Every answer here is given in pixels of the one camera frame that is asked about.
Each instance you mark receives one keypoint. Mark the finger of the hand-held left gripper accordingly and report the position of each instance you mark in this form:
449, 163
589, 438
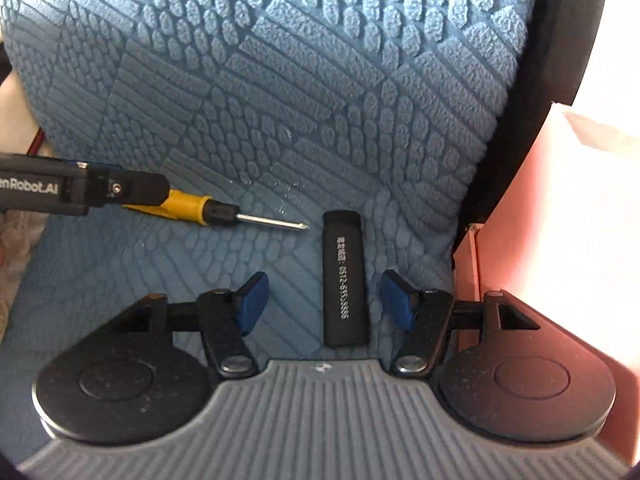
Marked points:
135, 187

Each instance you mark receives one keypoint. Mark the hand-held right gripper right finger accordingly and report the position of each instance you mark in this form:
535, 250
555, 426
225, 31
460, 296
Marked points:
397, 302

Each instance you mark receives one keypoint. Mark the pink storage box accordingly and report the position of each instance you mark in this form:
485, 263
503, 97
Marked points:
560, 240

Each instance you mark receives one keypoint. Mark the black printed tube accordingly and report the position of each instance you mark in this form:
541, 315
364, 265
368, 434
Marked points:
342, 280

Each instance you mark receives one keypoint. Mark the black bed frame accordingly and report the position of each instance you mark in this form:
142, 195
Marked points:
550, 85

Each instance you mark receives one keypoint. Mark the blue textured mattress cover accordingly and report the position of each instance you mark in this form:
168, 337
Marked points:
300, 85

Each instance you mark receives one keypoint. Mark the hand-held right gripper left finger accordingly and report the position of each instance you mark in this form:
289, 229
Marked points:
252, 302

